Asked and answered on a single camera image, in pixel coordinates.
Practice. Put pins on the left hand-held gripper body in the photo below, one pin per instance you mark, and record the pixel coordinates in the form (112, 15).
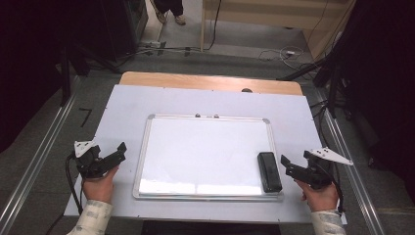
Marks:
(88, 161)

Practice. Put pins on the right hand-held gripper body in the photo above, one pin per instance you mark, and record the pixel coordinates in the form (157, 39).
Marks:
(318, 169)

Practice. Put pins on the black whiteboard eraser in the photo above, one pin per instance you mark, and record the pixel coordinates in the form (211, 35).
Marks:
(269, 172)

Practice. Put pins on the person's left hand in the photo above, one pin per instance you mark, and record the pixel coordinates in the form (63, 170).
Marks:
(99, 188)

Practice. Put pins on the person's right hand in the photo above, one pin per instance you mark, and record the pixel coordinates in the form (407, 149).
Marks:
(321, 199)

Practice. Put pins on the large white board sheet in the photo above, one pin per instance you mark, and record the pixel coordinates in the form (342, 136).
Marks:
(130, 104)

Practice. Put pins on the metal-framed whiteboard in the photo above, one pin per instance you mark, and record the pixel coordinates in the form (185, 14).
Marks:
(202, 150)

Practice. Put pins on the black metal stand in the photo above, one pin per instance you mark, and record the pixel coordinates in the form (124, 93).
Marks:
(333, 88)
(66, 78)

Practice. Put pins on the dark round table grommet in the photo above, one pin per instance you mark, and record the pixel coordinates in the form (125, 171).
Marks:
(247, 90)

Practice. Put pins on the wooden table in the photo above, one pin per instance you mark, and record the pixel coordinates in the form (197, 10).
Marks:
(202, 81)

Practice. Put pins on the grey power strip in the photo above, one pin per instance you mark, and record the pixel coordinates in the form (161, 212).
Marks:
(151, 44)

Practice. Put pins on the dark cabinet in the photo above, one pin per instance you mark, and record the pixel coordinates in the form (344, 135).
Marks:
(125, 29)

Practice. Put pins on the light wooden partition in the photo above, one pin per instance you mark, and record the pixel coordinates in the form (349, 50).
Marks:
(261, 13)

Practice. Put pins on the metal floor rail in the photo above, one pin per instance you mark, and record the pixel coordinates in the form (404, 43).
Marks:
(355, 176)
(39, 156)

